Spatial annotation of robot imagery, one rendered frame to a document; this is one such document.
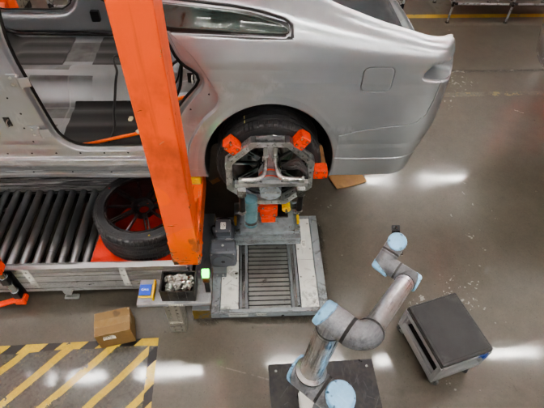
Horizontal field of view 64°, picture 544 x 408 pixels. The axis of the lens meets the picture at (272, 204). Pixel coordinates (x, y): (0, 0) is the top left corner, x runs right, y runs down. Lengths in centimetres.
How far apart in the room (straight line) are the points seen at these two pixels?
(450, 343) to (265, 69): 188
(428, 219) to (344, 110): 158
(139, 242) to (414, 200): 229
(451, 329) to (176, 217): 174
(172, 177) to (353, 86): 108
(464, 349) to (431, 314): 26
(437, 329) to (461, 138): 236
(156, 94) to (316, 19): 92
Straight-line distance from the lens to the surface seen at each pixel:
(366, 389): 266
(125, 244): 296
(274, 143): 252
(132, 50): 174
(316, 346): 193
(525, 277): 381
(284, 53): 231
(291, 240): 326
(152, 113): 189
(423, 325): 287
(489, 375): 328
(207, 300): 266
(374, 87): 249
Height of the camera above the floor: 277
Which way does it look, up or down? 49 degrees down
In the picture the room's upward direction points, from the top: 2 degrees clockwise
